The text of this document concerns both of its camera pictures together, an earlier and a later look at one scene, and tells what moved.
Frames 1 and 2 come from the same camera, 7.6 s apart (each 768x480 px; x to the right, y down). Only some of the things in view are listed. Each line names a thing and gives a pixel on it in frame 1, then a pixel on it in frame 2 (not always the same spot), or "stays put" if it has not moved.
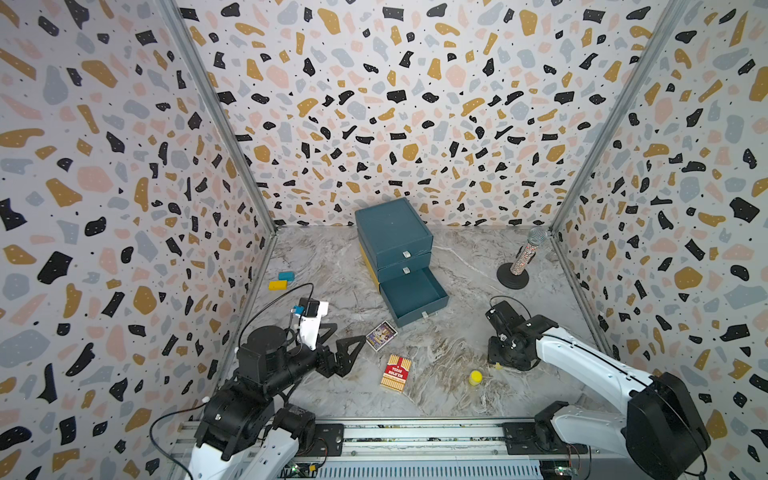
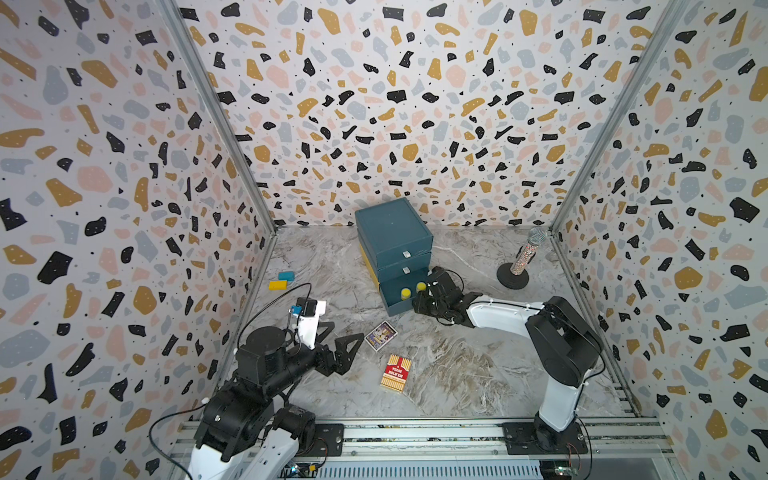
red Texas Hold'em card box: [396, 373] stays put
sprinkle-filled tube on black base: [514, 275] stays put
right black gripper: [516, 365] -> [418, 304]
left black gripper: [342, 364] stays put
